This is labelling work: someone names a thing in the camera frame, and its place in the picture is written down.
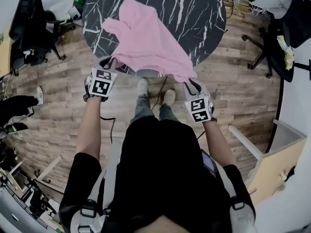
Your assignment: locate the grey backpack harness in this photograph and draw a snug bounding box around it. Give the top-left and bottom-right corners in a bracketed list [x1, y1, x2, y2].
[70, 159, 256, 233]

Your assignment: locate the light grey smartphone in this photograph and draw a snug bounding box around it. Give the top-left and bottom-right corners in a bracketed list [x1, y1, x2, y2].
[69, 5, 82, 21]

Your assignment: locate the black phone with lit screen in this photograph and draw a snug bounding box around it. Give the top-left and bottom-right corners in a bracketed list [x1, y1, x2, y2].
[201, 149, 217, 178]

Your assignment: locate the wooden desk with white legs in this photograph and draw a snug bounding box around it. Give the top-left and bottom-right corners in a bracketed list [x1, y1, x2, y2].
[228, 119, 308, 199]

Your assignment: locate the black and green device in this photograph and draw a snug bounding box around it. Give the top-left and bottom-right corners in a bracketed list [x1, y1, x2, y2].
[4, 122, 29, 134]

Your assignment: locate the black floor cable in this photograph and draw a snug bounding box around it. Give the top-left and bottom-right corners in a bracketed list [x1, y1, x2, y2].
[150, 75, 170, 111]

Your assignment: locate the round black marble table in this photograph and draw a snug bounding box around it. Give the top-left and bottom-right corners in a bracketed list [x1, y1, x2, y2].
[82, 0, 227, 79]

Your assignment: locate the person's right shoe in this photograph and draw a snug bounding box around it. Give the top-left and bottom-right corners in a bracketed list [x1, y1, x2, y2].
[162, 89, 176, 106]

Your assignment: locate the person's right leg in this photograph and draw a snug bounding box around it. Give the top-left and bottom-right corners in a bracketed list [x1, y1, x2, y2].
[159, 104, 180, 123]

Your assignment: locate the tangle of white cables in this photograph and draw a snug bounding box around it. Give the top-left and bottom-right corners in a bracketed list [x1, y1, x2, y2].
[223, 0, 268, 16]

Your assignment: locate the person's leg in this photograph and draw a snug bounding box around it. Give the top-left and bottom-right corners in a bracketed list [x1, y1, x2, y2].
[0, 95, 39, 128]
[159, 104, 180, 123]
[130, 95, 154, 126]

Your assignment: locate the black mesh office chair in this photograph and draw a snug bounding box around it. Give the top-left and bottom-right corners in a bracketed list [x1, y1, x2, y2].
[242, 0, 311, 83]
[8, 0, 68, 76]

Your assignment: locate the person's left hand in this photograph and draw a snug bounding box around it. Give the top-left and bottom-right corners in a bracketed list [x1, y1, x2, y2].
[82, 77, 91, 102]

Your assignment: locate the person's left forearm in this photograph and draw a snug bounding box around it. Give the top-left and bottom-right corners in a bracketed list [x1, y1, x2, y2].
[76, 97, 105, 160]

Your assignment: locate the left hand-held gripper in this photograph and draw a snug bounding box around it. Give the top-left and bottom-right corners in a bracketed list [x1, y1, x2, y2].
[86, 56, 119, 99]

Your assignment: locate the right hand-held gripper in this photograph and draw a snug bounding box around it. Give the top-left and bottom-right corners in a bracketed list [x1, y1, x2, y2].
[182, 78, 215, 124]

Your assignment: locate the white plastic box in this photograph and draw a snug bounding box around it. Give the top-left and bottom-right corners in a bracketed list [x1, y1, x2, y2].
[50, 0, 78, 21]

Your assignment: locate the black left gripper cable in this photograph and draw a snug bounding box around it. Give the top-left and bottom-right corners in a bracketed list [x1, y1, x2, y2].
[100, 116, 117, 144]

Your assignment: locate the person's right forearm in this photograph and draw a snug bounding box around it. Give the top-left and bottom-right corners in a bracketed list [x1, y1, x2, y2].
[203, 120, 237, 167]

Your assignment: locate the person's left leg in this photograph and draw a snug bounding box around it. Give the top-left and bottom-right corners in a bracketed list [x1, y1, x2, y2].
[130, 95, 154, 126]

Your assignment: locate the light wooden desk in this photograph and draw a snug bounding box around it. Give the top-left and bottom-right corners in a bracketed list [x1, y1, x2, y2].
[0, 28, 13, 79]

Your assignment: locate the pale yellow flower bouquet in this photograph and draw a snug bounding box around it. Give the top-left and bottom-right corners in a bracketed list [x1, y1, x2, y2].
[276, 35, 294, 71]

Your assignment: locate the person's right hand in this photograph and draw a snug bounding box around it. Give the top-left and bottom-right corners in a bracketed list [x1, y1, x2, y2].
[209, 101, 217, 122]

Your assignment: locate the pink sweatshirt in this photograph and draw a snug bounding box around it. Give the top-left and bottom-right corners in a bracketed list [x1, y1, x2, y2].
[101, 0, 198, 83]

